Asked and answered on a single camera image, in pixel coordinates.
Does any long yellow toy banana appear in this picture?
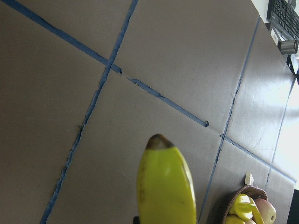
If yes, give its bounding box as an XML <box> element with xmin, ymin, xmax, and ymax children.
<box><xmin>136</xmin><ymin>134</ymin><xmax>197</xmax><ymax>224</ymax></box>

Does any glossy yellow toy banana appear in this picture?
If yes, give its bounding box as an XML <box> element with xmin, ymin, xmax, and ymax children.
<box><xmin>224</xmin><ymin>197</ymin><xmax>264</xmax><ymax>224</ymax></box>

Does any paper tag on basket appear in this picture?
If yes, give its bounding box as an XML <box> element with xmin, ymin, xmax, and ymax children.
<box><xmin>244</xmin><ymin>172</ymin><xmax>254</xmax><ymax>186</ymax></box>

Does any brown woven wicker basket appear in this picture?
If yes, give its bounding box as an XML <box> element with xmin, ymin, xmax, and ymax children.
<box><xmin>213</xmin><ymin>185</ymin><xmax>268</xmax><ymax>224</ymax></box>

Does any small yellow toy banana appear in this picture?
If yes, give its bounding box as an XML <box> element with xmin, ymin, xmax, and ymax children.
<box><xmin>228</xmin><ymin>194</ymin><xmax>256</xmax><ymax>221</ymax></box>

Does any small metal cup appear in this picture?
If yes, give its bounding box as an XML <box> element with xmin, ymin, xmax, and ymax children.
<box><xmin>278</xmin><ymin>40</ymin><xmax>299</xmax><ymax>55</ymax></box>

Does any pink white toy peach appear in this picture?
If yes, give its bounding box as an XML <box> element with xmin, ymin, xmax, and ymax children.
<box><xmin>254</xmin><ymin>198</ymin><xmax>277</xmax><ymax>224</ymax></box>

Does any black computer keyboard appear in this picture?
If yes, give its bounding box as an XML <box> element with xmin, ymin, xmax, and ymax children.
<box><xmin>267</xmin><ymin>0</ymin><xmax>299</xmax><ymax>40</ymax></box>

